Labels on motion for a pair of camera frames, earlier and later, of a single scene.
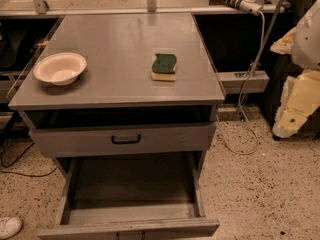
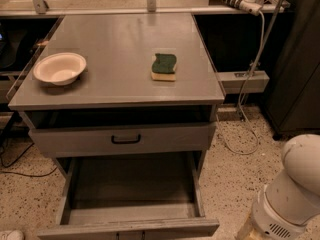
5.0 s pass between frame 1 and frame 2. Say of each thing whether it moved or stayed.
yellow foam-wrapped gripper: moved
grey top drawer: stayed
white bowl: stayed
